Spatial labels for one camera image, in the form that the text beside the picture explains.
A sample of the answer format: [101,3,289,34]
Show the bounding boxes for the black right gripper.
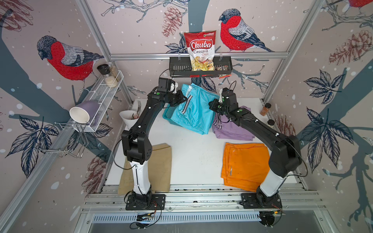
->
[206,98,228,117]

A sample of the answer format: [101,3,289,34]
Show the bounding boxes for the purple pants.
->
[212,113,255,141]

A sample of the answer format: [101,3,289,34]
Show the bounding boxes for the turquoise pants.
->
[171,84,219,135]

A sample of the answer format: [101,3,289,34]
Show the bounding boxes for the orange pants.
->
[221,143,270,192]

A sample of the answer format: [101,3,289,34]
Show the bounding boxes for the khaki pants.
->
[118,143,172,195]

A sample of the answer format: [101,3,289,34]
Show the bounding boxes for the teal plastic basket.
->
[163,104,187,127]

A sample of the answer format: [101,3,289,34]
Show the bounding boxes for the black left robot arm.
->
[121,78,187,206]

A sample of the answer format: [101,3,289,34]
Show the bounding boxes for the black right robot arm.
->
[209,88,303,206]

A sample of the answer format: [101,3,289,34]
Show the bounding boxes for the brown spice bottle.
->
[260,103,272,116]

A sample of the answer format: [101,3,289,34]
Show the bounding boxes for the white utensil cup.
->
[119,110,139,130]

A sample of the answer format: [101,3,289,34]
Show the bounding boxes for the white bottle black cap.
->
[267,119,275,127]

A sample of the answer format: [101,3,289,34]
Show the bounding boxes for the red cassava chips bag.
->
[184,31,216,71]

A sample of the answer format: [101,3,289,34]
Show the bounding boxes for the black lidded jar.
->
[97,64,111,77]

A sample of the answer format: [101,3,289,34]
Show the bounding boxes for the lilac mug on rack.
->
[69,101,100,124]

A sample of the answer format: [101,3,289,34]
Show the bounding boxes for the black wire wall basket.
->
[169,56,233,78]

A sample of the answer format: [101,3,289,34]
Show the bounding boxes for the white wire wall shelf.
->
[84,71,124,133]

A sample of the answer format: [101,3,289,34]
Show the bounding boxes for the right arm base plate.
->
[239,193,282,209]

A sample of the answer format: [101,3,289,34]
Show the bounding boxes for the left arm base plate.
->
[125,192,166,211]

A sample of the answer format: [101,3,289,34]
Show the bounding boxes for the metal wire mug holder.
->
[33,121,89,159]

